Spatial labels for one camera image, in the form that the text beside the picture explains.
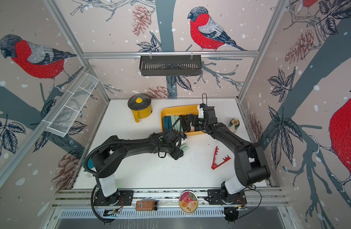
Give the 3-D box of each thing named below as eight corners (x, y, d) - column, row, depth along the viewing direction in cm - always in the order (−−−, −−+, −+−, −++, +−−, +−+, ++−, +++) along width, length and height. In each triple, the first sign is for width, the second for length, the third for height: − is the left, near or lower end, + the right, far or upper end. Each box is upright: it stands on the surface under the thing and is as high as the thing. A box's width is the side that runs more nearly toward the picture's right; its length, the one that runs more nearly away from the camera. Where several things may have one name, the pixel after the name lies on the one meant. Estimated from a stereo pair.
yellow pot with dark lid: (137, 124, 106) (132, 113, 96) (128, 110, 115) (123, 99, 105) (157, 113, 112) (154, 102, 102) (147, 101, 121) (144, 90, 111)
